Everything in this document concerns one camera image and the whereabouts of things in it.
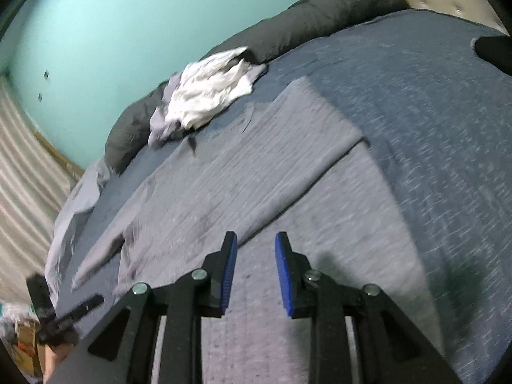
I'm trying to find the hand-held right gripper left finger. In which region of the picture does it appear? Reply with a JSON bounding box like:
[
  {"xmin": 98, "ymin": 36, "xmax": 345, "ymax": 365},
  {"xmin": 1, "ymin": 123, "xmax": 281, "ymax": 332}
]
[{"xmin": 46, "ymin": 231, "xmax": 238, "ymax": 384}]

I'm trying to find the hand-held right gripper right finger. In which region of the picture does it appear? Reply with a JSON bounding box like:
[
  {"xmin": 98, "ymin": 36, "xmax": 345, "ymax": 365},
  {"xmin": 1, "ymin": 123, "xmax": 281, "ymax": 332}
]
[{"xmin": 274, "ymin": 231, "xmax": 465, "ymax": 384}]

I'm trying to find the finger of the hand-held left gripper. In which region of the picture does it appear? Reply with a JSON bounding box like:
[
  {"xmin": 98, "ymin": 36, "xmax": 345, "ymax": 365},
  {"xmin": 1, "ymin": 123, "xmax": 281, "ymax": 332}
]
[{"xmin": 55, "ymin": 294, "xmax": 105, "ymax": 325}]

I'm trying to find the grey knit sweater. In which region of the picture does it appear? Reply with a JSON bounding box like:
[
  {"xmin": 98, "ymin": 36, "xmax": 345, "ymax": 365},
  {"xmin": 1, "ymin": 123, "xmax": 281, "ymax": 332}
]
[{"xmin": 71, "ymin": 75, "xmax": 445, "ymax": 384}]

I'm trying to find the person's left hand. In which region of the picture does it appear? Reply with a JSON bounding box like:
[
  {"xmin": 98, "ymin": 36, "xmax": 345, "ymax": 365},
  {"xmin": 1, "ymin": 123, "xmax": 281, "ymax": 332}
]
[{"xmin": 43, "ymin": 342, "xmax": 76, "ymax": 382}]

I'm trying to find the brown cardboard box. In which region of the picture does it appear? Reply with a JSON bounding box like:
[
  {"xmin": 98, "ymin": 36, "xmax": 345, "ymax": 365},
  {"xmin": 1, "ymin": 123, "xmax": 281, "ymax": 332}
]
[{"xmin": 15, "ymin": 319, "xmax": 45, "ymax": 377}]

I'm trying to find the light grey bed sheet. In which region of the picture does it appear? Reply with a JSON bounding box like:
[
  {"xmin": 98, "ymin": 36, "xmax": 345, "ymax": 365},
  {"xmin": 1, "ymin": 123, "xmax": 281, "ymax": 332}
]
[{"xmin": 44, "ymin": 158, "xmax": 111, "ymax": 300}]

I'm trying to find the striped beige curtain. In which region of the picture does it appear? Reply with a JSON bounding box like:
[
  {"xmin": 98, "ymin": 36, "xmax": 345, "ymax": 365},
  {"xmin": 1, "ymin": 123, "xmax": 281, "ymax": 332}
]
[{"xmin": 0, "ymin": 74, "xmax": 81, "ymax": 301}]

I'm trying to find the lavender crumpled garment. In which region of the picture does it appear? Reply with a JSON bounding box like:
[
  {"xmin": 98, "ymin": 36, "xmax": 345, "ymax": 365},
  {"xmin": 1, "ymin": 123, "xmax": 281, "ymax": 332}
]
[{"xmin": 148, "ymin": 62, "xmax": 268, "ymax": 148}]

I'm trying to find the white crumpled garment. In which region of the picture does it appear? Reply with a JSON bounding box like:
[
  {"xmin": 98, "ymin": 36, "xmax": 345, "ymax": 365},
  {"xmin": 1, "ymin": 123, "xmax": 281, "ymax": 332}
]
[{"xmin": 164, "ymin": 47, "xmax": 255, "ymax": 131}]

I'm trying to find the blue heathered bed blanket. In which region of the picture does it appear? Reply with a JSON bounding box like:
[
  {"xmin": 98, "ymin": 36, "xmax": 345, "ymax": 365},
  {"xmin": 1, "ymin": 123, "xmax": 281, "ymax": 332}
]
[{"xmin": 56, "ymin": 8, "xmax": 512, "ymax": 384}]

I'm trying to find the dark grey rolled duvet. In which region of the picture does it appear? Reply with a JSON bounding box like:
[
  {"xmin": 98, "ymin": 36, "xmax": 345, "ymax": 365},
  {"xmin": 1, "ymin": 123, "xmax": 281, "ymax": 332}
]
[{"xmin": 105, "ymin": 0, "xmax": 411, "ymax": 175}]

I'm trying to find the wooden wall trim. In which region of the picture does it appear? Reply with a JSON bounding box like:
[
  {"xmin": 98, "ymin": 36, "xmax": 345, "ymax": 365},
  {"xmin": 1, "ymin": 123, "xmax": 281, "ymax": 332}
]
[{"xmin": 34, "ymin": 130, "xmax": 85, "ymax": 177}]

